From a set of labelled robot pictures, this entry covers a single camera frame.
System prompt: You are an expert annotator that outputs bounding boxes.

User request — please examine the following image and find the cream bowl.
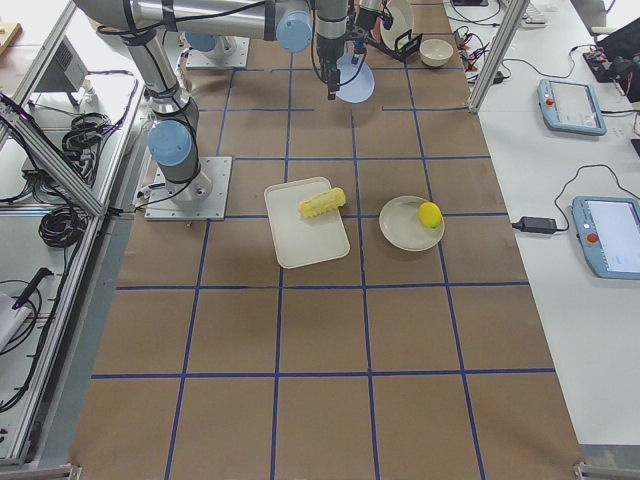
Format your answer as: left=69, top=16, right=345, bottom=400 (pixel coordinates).
left=419, top=38, right=454, bottom=68

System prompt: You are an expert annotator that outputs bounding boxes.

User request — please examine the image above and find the yellow bread roll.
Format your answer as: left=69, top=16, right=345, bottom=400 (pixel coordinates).
left=298, top=187, right=346, bottom=218

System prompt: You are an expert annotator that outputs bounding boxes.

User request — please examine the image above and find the blue round plate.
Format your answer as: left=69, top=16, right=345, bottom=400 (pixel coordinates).
left=336, top=53, right=375, bottom=104

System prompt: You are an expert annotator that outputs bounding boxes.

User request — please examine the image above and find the far teach pendant tablet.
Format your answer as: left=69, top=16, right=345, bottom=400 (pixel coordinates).
left=537, top=78, right=607, bottom=136

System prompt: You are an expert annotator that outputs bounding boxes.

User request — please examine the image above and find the near teach pendant tablet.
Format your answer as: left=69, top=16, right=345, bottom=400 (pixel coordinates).
left=571, top=196, right=640, bottom=280

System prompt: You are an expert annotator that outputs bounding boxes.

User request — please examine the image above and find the white oval plate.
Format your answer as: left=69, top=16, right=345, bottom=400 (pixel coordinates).
left=379, top=196, right=445, bottom=252

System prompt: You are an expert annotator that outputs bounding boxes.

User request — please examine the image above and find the aluminium frame post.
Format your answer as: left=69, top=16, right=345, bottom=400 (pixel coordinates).
left=468, top=0, right=529, bottom=113

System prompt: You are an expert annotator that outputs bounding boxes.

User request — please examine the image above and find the white rectangular tray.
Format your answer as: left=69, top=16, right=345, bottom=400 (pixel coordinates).
left=264, top=177, right=350, bottom=269

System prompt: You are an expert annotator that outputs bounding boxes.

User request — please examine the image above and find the black power adapter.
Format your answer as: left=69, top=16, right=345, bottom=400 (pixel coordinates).
left=518, top=216, right=558, bottom=234

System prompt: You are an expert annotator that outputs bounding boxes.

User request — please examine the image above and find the black dish rack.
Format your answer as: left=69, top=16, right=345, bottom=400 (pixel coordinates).
left=366, top=29, right=423, bottom=64

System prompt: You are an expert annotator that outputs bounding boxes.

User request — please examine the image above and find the yellow lemon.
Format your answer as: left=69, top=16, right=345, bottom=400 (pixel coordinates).
left=418, top=201, right=443, bottom=229

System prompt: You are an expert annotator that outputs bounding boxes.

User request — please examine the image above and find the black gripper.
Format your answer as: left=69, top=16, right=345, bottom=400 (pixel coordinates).
left=347, top=22, right=380, bottom=64
left=316, top=35, right=346, bottom=100

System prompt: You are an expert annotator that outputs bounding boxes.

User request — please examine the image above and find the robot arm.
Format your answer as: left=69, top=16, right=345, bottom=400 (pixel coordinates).
left=347, top=0, right=384, bottom=65
left=76, top=1, right=349, bottom=202

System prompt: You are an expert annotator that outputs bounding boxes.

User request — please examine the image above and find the teach pendant tablet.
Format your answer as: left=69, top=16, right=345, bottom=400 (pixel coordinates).
left=537, top=78, right=607, bottom=136
left=571, top=196, right=640, bottom=280

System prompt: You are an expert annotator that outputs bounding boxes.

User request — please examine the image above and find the cream round plate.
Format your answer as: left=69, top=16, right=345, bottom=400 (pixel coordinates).
left=380, top=0, right=414, bottom=46

